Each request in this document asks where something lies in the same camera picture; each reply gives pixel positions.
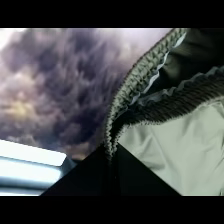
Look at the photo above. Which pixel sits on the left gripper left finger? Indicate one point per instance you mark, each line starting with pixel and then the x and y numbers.
pixel 86 176

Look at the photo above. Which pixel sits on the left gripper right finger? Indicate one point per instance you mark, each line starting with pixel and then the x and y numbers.
pixel 140 176

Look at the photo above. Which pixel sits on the olive green pants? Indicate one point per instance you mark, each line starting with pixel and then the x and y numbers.
pixel 186 146

